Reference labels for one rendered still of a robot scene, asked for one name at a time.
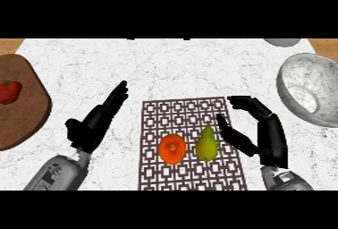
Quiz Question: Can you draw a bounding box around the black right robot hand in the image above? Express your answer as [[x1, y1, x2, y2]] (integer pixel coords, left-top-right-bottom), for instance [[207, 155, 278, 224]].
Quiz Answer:
[[215, 95, 290, 170]]

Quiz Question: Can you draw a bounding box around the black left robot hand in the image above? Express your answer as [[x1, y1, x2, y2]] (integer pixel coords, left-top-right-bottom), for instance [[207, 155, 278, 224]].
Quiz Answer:
[[64, 80, 131, 155]]

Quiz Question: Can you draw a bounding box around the white marble bowl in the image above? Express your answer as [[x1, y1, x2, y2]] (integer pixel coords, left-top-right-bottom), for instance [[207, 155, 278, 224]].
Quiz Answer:
[[274, 53, 338, 129]]

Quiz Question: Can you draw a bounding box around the brown patterned placemat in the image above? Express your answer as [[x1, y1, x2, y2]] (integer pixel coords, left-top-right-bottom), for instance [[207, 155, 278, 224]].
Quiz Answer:
[[137, 96, 247, 191]]

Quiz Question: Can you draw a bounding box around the orange round squash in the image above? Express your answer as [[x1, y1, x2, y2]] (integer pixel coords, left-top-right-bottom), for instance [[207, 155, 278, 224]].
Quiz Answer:
[[156, 133, 187, 165]]

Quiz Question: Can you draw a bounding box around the green yellow pear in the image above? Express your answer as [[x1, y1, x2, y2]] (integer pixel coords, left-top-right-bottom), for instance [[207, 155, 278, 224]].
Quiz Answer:
[[193, 123, 218, 163]]

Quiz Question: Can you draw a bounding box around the brown wooden cutting board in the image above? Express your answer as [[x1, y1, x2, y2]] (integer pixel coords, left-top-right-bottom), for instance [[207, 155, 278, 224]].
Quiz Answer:
[[0, 53, 52, 152]]

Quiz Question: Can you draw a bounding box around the red bell pepper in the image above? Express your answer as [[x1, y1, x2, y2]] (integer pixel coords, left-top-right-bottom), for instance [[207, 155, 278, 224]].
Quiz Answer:
[[0, 80, 23, 106]]

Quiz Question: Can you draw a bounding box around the grey round object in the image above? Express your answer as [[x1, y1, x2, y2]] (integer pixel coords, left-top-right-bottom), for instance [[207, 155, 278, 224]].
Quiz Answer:
[[262, 38, 302, 48]]

